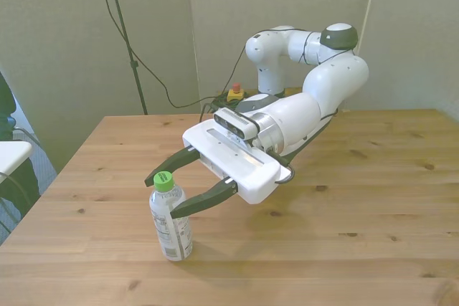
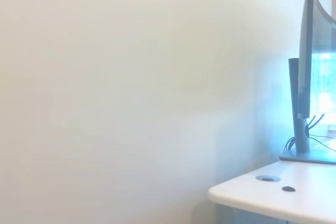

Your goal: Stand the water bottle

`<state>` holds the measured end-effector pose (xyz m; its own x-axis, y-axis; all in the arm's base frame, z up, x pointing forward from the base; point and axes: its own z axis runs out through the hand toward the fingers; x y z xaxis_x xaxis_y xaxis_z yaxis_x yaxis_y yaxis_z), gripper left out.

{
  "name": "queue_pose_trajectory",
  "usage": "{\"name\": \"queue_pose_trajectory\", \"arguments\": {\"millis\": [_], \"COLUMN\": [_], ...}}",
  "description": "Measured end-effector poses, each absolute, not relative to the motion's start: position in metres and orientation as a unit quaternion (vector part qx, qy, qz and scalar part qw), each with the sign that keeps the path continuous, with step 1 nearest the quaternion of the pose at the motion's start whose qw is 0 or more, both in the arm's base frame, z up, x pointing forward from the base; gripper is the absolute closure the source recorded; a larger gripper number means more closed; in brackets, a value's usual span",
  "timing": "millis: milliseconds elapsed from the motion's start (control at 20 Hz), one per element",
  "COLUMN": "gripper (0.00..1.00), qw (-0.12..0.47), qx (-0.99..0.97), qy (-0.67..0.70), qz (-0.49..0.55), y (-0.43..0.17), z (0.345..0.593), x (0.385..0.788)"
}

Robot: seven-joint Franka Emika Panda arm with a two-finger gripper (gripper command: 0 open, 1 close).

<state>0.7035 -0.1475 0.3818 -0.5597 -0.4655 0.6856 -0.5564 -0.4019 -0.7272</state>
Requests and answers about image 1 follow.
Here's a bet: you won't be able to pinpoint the white wall cord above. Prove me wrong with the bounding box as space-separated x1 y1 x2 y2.
353 0 382 56

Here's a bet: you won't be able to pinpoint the black tripod camera stand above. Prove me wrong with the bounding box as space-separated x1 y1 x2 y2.
102 0 149 116

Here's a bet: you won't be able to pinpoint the water bottle with green cap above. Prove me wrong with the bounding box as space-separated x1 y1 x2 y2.
148 171 194 263

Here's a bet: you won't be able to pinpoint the coiled black cables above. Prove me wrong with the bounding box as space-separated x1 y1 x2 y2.
200 92 252 120

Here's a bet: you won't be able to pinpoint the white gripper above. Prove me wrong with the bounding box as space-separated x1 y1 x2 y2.
143 119 281 220

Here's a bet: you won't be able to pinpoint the black hanging cable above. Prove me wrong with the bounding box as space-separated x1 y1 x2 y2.
89 0 249 109

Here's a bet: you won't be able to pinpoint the white side table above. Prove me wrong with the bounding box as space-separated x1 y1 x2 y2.
0 140 33 183

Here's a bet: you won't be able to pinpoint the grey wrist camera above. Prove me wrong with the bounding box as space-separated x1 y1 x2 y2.
212 107 261 141

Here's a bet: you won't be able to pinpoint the yellow emergency stop button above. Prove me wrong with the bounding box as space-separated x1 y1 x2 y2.
227 82 245 102

